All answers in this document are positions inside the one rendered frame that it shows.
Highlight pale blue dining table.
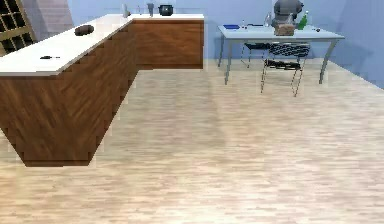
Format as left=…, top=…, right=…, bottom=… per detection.
left=217, top=23, right=346, bottom=86

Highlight black cooking pot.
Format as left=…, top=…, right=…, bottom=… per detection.
left=157, top=4, right=175, bottom=17

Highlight brown wooden kitchen counter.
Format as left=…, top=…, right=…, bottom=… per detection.
left=0, top=13, right=205, bottom=168

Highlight dark oval bowl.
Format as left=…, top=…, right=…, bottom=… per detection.
left=74, top=24, right=95, bottom=37

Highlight green bottle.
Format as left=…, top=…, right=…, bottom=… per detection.
left=297, top=10, right=309, bottom=31

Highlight wooden lattice shelf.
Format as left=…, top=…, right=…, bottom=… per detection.
left=0, top=0, right=37, bottom=57

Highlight black wire chair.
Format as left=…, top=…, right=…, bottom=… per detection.
left=260, top=42, right=311, bottom=98
left=240, top=41, right=272, bottom=69

